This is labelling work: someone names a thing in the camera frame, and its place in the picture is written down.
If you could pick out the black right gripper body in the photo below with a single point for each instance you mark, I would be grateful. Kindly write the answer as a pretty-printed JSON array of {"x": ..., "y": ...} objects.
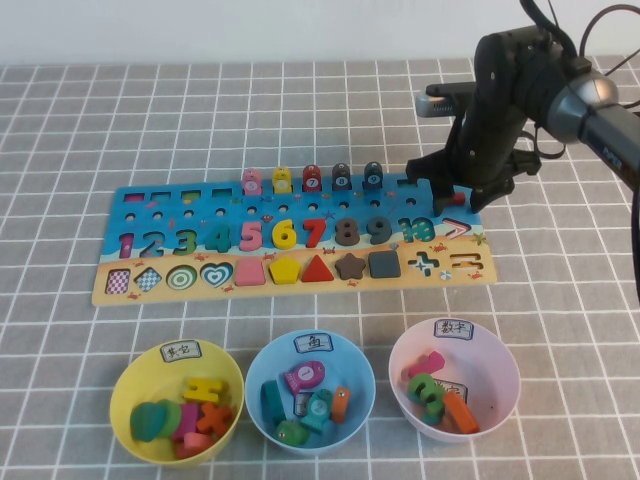
[{"x": 487, "y": 145}]

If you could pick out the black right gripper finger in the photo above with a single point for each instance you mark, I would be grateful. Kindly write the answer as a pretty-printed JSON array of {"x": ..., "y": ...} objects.
[
  {"x": 487, "y": 198},
  {"x": 442, "y": 197}
]

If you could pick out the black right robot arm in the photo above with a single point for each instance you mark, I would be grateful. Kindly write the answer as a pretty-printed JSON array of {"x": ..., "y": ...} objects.
[{"x": 585, "y": 102}]

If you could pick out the dark grey square piece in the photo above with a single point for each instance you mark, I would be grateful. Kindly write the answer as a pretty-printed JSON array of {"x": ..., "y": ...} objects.
[{"x": 385, "y": 264}]

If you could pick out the brown wooden star piece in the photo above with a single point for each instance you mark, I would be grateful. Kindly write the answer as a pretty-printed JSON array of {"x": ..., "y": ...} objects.
[{"x": 350, "y": 266}]

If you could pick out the red wooden triangle piece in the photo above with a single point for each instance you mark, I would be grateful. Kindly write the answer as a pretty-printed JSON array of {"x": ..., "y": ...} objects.
[{"x": 317, "y": 272}]

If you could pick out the pink plastic bowl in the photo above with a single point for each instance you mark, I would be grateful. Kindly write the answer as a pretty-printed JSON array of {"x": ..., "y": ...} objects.
[{"x": 490, "y": 370}]

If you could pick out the yellow wooden pentagon piece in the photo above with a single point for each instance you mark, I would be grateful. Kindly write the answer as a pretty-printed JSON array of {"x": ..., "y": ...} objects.
[{"x": 284, "y": 272}]

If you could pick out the light blue plastic bowl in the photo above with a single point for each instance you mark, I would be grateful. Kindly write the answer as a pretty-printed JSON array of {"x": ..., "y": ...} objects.
[{"x": 350, "y": 360}]

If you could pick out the pink wooden trapezoid piece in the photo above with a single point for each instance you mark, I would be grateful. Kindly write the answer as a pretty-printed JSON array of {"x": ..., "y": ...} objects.
[{"x": 249, "y": 274}]

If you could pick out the orange wooden number piece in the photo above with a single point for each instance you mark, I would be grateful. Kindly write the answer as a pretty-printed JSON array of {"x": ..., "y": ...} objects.
[{"x": 461, "y": 412}]

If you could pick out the wooden number puzzle board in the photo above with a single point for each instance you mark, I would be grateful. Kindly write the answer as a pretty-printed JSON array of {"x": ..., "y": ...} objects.
[{"x": 210, "y": 207}]

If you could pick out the yellow wooden equals piece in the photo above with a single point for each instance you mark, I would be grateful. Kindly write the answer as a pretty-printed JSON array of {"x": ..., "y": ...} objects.
[{"x": 205, "y": 391}]

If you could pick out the magenta wooden rectangle piece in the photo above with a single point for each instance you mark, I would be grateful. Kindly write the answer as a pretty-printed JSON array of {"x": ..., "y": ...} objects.
[{"x": 189, "y": 417}]

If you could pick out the light green round piece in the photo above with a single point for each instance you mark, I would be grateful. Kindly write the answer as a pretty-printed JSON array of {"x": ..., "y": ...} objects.
[{"x": 172, "y": 417}]

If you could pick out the yellow plastic bowl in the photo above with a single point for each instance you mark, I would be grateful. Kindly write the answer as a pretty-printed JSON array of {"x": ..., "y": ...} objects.
[{"x": 145, "y": 380}]

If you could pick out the salmon wooden angle piece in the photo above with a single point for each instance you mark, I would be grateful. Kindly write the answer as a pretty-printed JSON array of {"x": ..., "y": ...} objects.
[{"x": 194, "y": 445}]

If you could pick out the green wooden heart piece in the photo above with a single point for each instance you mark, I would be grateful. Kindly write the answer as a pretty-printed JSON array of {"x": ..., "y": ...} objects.
[{"x": 147, "y": 422}]

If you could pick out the dark grey number nine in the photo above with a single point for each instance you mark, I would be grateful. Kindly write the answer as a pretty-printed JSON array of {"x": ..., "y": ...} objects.
[{"x": 385, "y": 231}]

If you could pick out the dark grey fish nine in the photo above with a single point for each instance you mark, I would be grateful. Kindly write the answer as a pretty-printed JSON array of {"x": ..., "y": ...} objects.
[{"x": 372, "y": 176}]

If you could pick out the brown wooden number eight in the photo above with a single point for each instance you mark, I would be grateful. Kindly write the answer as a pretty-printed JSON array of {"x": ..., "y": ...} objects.
[{"x": 346, "y": 232}]

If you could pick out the brown wooden fish eight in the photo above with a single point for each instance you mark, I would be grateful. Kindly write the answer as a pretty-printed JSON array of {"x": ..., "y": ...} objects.
[{"x": 341, "y": 177}]

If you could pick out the red wooden number seven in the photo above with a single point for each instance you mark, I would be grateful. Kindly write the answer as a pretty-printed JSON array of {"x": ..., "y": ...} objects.
[{"x": 316, "y": 232}]

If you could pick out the red wooden fish seven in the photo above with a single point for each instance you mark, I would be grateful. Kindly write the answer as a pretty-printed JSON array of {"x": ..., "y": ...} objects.
[{"x": 312, "y": 179}]

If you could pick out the white handwritten paper label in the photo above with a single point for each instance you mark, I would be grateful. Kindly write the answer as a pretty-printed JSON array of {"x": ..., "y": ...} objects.
[
  {"x": 301, "y": 402},
  {"x": 456, "y": 390},
  {"x": 313, "y": 343},
  {"x": 180, "y": 351},
  {"x": 454, "y": 329}
]

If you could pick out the yellow wooden fish six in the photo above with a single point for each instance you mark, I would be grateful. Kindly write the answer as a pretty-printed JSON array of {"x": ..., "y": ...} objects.
[{"x": 282, "y": 181}]

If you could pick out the magenta wooden number one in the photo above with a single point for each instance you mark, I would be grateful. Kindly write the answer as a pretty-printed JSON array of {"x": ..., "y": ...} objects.
[{"x": 427, "y": 364}]

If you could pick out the yellow wooden number six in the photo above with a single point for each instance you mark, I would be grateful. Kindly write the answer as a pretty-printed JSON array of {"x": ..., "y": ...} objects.
[{"x": 279, "y": 237}]

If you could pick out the pink wooden fish five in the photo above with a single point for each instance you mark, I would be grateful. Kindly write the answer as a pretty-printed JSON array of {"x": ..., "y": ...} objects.
[{"x": 251, "y": 182}]

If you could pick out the green wooden number three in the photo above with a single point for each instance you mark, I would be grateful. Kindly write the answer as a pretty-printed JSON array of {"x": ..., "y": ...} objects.
[{"x": 424, "y": 392}]

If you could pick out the pink wooden number five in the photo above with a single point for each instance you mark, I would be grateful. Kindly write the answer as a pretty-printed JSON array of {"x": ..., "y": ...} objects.
[{"x": 251, "y": 245}]

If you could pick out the teal wooden number four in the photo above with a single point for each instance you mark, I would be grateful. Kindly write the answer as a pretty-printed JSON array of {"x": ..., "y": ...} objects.
[{"x": 222, "y": 240}]

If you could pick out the magenta wooden fish one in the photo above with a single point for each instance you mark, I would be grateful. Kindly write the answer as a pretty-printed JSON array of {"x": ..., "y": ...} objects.
[{"x": 305, "y": 375}]

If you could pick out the orange wooden fish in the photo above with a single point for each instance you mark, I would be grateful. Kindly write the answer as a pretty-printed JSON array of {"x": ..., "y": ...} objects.
[{"x": 340, "y": 404}]

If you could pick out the teal wooden fish two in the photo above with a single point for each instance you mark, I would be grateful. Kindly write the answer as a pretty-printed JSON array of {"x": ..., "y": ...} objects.
[{"x": 317, "y": 411}]

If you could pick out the grey checked tablecloth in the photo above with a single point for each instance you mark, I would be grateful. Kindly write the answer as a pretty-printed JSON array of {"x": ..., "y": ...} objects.
[{"x": 200, "y": 125}]

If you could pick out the teal wooden fish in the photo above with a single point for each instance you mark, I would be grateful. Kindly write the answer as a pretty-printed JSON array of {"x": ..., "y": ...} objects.
[{"x": 271, "y": 402}]

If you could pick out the green wooden fish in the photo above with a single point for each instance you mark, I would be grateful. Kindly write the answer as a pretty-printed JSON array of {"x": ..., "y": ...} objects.
[{"x": 291, "y": 434}]

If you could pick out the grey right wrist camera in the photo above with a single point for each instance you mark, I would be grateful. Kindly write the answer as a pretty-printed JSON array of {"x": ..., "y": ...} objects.
[{"x": 440, "y": 102}]

